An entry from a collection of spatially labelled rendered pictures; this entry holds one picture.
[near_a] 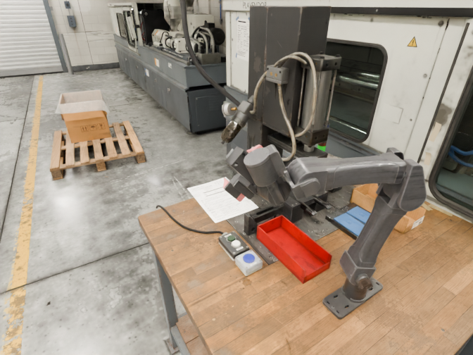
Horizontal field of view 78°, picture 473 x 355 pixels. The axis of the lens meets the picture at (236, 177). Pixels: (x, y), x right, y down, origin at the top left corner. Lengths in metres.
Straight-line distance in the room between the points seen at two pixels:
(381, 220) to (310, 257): 0.35
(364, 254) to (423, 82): 0.93
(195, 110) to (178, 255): 3.28
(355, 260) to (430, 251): 0.45
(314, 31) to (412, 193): 0.59
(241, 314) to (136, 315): 1.25
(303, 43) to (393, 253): 0.78
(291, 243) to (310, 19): 0.75
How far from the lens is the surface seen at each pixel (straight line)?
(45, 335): 2.22
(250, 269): 0.98
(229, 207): 1.26
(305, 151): 1.12
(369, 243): 0.83
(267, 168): 0.58
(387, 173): 0.71
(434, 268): 1.21
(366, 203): 1.34
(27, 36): 9.92
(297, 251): 1.08
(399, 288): 1.09
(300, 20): 1.02
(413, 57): 1.59
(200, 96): 4.17
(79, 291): 2.34
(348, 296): 0.98
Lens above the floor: 1.65
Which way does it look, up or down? 31 degrees down
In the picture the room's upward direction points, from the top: straight up
